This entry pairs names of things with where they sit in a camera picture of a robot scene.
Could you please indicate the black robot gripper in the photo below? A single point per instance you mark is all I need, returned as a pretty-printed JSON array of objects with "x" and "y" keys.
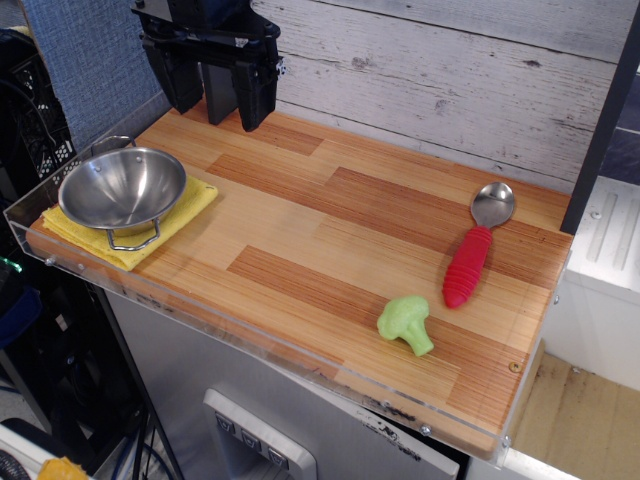
[{"x": 229, "y": 34}]

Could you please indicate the green toy broccoli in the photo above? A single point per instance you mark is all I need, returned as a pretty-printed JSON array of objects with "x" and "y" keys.
[{"x": 404, "y": 318}]

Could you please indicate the black plastic crate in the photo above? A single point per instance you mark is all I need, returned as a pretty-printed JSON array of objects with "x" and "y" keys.
[{"x": 35, "y": 137}]

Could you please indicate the yellow folded cloth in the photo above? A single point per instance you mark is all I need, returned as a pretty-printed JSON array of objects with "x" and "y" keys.
[{"x": 197, "y": 196}]

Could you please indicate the clear acrylic table guard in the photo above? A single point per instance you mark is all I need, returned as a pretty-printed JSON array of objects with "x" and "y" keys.
[{"x": 315, "y": 276}]

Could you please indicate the stainless steel cabinet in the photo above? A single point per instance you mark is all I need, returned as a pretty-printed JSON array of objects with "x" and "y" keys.
[{"x": 180, "y": 350}]

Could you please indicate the grey button control panel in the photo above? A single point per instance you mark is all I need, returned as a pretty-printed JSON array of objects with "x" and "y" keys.
[{"x": 251, "y": 448}]

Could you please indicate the yellow object at bottom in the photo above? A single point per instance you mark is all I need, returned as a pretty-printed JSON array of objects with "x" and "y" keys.
[{"x": 61, "y": 469}]

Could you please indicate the white ribbed box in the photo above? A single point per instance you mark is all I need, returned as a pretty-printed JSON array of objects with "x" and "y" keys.
[{"x": 593, "y": 320}]

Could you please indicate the dark grey left post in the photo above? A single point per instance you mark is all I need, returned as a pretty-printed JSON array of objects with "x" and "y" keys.
[{"x": 219, "y": 92}]

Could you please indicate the dark grey post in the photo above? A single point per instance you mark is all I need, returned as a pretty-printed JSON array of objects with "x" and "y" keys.
[
  {"x": 219, "y": 92},
  {"x": 613, "y": 106}
]

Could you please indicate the metal bowl with handles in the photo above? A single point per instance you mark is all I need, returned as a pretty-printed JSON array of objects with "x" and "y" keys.
[{"x": 124, "y": 192}]

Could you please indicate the red handled metal spoon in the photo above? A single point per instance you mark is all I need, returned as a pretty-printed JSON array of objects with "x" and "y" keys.
[{"x": 492, "y": 206}]

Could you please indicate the dark grey right post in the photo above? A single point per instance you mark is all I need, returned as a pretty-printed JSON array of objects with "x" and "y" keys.
[{"x": 613, "y": 106}]

